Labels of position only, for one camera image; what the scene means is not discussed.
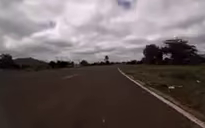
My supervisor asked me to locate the dark hill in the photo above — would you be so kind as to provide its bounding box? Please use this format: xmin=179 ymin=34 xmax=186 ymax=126
xmin=12 ymin=56 xmax=50 ymax=70

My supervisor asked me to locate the dark bushy tree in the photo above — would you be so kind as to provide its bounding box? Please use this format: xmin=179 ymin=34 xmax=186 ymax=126
xmin=0 ymin=53 xmax=20 ymax=71

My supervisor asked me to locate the clump of dark trees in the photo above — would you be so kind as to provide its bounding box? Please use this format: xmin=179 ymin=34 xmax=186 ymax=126
xmin=142 ymin=37 xmax=205 ymax=66

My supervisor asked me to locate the distant row of trees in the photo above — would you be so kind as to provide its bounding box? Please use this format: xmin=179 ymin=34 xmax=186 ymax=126
xmin=48 ymin=55 xmax=144 ymax=69

